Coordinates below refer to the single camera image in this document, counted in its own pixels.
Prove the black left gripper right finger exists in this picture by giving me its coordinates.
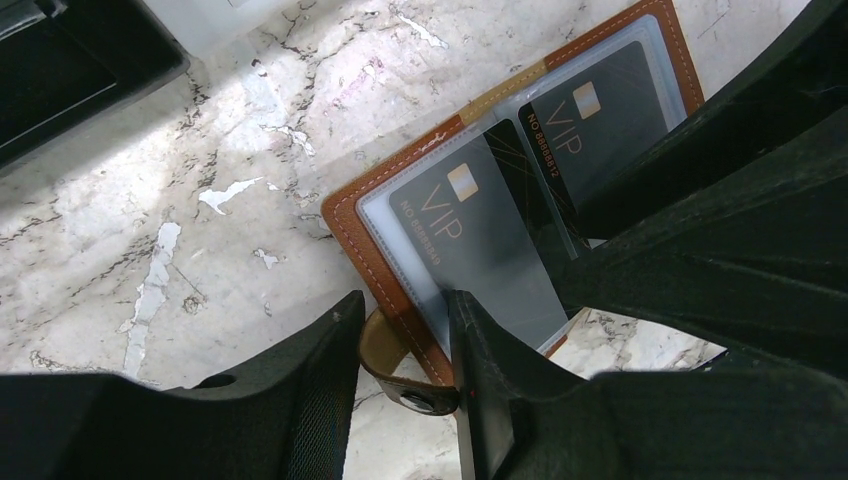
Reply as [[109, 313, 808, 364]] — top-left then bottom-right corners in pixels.
[[448, 291, 847, 479]]

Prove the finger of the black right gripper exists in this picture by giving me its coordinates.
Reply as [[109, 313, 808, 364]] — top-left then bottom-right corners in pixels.
[[576, 0, 847, 239], [554, 109, 847, 378]]

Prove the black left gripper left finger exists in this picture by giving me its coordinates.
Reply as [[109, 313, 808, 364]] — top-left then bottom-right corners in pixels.
[[1, 291, 365, 479]]

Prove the black VIP card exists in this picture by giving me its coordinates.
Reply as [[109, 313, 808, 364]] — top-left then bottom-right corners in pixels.
[[518, 40, 682, 218], [388, 120, 569, 352]]

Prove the brown leather card holder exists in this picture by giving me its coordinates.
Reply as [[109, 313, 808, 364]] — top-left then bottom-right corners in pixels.
[[321, 1, 704, 416]]

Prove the white middle tray box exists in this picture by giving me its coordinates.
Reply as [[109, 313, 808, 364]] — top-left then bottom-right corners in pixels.
[[143, 0, 297, 58]]

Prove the black left tray box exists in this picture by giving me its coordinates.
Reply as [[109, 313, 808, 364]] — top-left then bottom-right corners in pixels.
[[1, 0, 189, 167]]

